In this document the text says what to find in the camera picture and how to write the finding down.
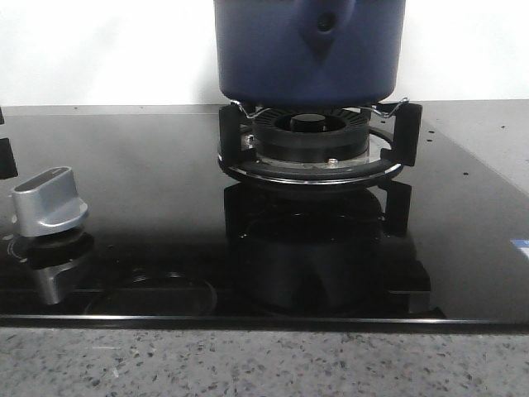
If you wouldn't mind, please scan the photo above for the black glass cooktop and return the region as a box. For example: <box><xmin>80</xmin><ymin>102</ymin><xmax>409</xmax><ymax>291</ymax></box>
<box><xmin>1</xmin><ymin>103</ymin><xmax>528</xmax><ymax>333</ymax></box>

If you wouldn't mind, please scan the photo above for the black gas burner with grate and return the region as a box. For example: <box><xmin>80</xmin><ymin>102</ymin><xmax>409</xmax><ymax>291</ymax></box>
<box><xmin>218</xmin><ymin>98</ymin><xmax>422</xmax><ymax>189</ymax></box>

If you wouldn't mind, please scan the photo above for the dark blue saucepan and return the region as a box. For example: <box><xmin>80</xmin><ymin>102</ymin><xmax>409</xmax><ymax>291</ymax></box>
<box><xmin>214</xmin><ymin>0</ymin><xmax>406</xmax><ymax>108</ymax></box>

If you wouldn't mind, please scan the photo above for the silver stove control knob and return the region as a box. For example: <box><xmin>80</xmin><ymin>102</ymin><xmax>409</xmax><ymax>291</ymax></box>
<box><xmin>11</xmin><ymin>166</ymin><xmax>88</xmax><ymax>237</ymax></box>

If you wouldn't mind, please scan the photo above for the blue white energy label sticker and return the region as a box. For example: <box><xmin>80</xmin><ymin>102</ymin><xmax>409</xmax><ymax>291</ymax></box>
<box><xmin>511</xmin><ymin>239</ymin><xmax>529</xmax><ymax>258</ymax></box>

